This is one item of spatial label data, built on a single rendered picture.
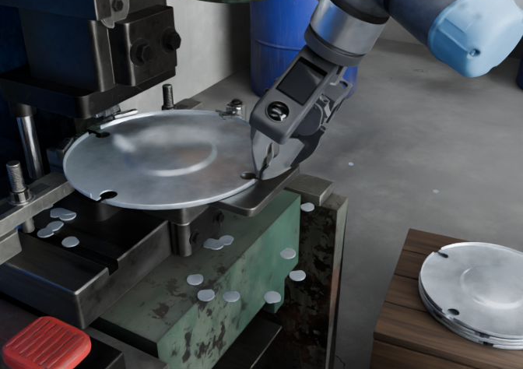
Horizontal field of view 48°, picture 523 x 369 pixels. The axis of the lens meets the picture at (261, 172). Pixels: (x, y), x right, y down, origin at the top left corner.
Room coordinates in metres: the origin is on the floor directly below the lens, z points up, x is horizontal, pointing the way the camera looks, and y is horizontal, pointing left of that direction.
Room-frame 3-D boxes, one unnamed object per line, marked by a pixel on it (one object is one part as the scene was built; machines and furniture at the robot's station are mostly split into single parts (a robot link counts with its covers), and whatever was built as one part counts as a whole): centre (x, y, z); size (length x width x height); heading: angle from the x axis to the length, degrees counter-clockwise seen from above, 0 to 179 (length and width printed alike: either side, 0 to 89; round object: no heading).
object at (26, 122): (0.75, 0.33, 0.81); 0.02 x 0.02 x 0.14
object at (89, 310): (0.80, 0.24, 0.68); 0.45 x 0.30 x 0.06; 151
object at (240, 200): (0.71, 0.09, 0.72); 0.25 x 0.14 x 0.14; 61
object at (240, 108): (0.89, 0.04, 0.75); 0.03 x 0.03 x 0.10; 61
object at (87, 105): (0.80, 0.24, 0.86); 0.20 x 0.16 x 0.05; 151
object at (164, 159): (0.73, 0.13, 0.78); 0.29 x 0.29 x 0.01
